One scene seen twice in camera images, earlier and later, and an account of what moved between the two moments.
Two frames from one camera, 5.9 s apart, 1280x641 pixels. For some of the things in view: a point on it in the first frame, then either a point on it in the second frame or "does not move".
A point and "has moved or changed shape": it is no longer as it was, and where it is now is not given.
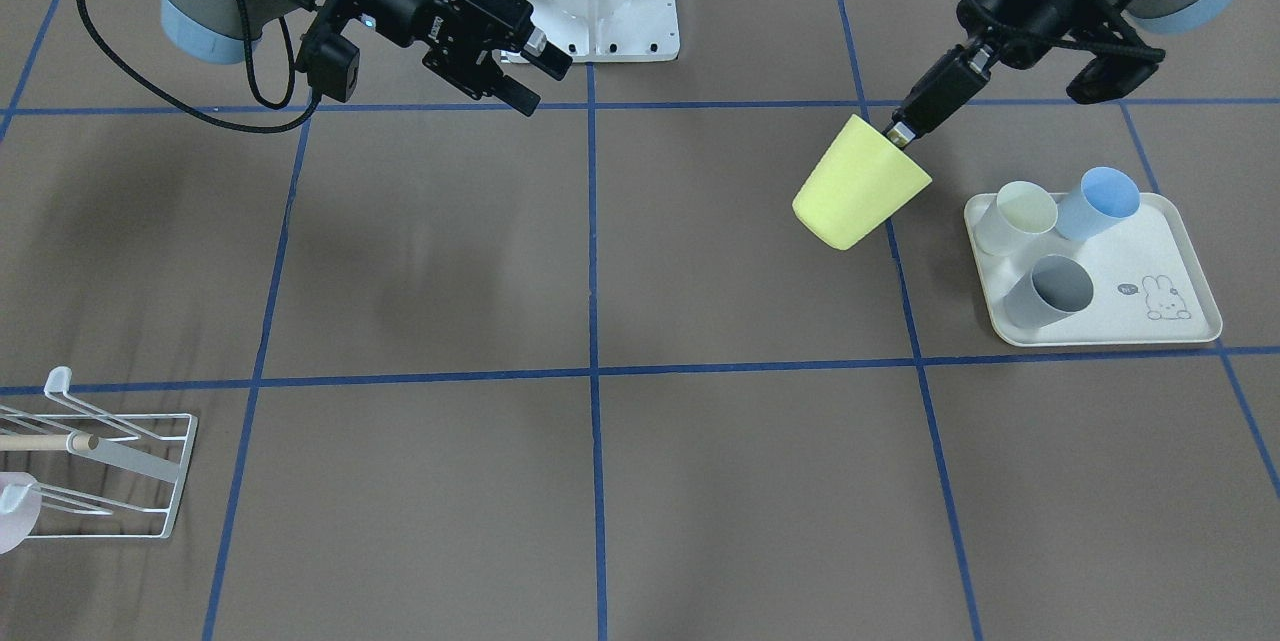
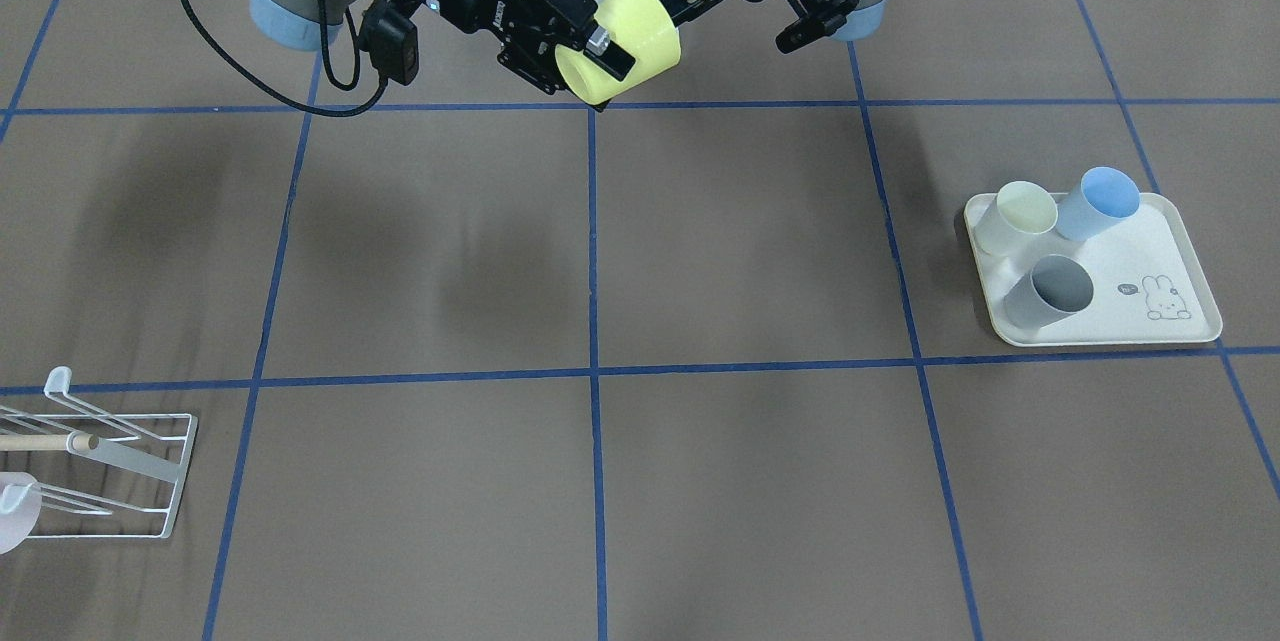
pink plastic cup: (20, 505) does not move
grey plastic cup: (1057, 286) does not move
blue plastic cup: (1105, 195) does not move
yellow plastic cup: (862, 179) has moved or changed shape
